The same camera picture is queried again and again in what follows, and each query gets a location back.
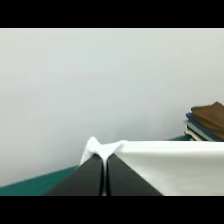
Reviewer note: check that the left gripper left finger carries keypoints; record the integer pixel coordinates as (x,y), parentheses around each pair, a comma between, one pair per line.
(85,180)

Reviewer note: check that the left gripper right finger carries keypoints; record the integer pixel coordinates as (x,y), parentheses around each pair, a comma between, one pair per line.
(125,181)

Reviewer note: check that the white shirt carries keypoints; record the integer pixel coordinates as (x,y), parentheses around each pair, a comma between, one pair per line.
(173,166)

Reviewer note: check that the pale grey garment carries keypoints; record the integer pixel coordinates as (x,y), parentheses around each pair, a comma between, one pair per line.
(195,132)

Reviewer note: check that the blue garment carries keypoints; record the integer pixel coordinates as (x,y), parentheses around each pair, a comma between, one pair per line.
(200,126)

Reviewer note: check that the brown garment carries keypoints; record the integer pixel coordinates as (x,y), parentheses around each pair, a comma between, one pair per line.
(210,118)

